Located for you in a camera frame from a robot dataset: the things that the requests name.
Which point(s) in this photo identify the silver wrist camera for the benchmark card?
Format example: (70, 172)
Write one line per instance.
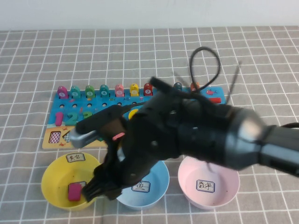
(83, 138)

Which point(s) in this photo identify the magenta wooden number one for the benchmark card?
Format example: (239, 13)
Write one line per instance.
(59, 119)

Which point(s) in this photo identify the light blue plastic bowl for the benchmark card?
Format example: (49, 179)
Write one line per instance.
(158, 186)

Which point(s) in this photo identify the white label reading 鱼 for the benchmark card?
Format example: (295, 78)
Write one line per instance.
(142, 186)

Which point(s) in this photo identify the yellow wooden number six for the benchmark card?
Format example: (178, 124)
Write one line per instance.
(133, 114)

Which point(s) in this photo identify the pink fish numbered five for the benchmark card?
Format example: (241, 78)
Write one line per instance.
(119, 91)

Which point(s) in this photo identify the grey checkered tablecloth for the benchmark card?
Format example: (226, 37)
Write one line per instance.
(23, 70)

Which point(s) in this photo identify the teal fish numbered two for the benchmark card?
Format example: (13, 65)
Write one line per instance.
(75, 92)

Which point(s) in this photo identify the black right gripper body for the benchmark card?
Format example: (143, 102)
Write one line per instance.
(140, 158)

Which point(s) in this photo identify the green wooden number three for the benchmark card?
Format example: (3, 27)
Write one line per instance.
(87, 114)

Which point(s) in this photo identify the pink wooden rectangle block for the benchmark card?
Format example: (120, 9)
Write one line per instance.
(74, 191)

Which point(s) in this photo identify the orange fish numbered ten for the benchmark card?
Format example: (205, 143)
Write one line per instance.
(194, 86)

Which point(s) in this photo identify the red fish numbered seven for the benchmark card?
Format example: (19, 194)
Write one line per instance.
(147, 91)

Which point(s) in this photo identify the yellow fish numbered six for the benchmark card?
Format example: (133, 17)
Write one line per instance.
(134, 90)

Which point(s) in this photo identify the teal fish numbered four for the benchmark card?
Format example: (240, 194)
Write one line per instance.
(104, 91)

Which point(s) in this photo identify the pink plastic bowl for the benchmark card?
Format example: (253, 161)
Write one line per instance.
(224, 182)

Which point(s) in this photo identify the dark blue fish numbered nine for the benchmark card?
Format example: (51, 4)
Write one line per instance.
(177, 86)

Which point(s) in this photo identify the pink wooden trapezoid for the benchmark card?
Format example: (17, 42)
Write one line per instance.
(118, 136)

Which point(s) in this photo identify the thin black zip tie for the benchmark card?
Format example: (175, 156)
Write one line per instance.
(234, 81)

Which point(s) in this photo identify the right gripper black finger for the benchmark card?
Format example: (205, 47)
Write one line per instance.
(92, 191)
(113, 192)

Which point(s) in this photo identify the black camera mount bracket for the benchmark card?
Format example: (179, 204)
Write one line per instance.
(100, 119)

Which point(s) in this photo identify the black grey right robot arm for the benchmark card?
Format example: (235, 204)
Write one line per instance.
(245, 130)

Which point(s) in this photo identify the purple fish numbered one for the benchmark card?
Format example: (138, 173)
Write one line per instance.
(62, 93)

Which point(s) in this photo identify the red wooden minus sign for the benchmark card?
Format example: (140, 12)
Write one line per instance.
(214, 100)

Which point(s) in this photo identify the teal wooden number two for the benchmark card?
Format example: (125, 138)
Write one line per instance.
(73, 120)

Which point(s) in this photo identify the wooden sea-themed puzzle board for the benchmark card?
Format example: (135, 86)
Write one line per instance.
(102, 102)

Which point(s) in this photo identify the white label reading 数字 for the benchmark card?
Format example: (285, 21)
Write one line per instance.
(205, 185)

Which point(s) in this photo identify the green fish numbered three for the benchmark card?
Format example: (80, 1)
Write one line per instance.
(90, 92)

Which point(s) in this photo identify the white label reading 其它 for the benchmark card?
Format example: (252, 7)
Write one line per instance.
(76, 157)
(83, 183)

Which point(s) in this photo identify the yellow plastic bowl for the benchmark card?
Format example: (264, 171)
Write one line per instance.
(56, 177)

